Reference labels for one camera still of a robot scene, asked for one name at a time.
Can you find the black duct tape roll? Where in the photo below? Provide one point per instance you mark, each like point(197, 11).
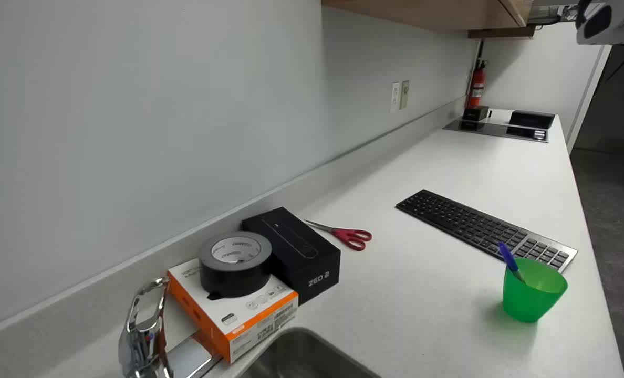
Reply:
point(235, 268)

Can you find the wooden wall cabinet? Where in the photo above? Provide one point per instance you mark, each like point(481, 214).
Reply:
point(429, 11)

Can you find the white wall outlet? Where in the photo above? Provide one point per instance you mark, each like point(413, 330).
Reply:
point(400, 94)

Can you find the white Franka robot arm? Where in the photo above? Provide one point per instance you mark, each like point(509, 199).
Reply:
point(608, 19)

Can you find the black rectangular box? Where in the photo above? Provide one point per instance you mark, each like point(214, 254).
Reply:
point(297, 247)

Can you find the steel sink basin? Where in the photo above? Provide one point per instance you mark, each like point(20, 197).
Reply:
point(302, 357)

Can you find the orange and white box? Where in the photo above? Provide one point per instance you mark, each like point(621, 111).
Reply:
point(233, 317)

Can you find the red fire extinguisher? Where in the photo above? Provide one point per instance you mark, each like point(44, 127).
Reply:
point(476, 84)

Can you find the green plastic cup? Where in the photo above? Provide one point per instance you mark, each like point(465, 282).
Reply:
point(532, 296)

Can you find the black and silver keyboard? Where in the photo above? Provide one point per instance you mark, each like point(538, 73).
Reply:
point(480, 225)

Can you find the chrome faucet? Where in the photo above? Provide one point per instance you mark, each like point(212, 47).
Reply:
point(143, 336)

